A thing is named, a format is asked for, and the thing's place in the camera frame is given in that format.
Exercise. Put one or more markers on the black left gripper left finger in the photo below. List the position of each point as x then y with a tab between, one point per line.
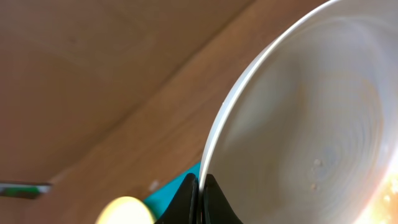
183	207

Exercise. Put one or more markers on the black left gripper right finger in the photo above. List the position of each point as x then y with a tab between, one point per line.
215	207

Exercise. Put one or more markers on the white plate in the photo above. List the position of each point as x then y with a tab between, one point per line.
308	133

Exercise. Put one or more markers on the teal plastic tray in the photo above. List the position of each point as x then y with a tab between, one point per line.
160	199

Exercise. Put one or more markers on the yellow plate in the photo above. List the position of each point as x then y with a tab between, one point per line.
126	210

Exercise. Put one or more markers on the brown cardboard backdrop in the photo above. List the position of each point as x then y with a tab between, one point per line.
70	69

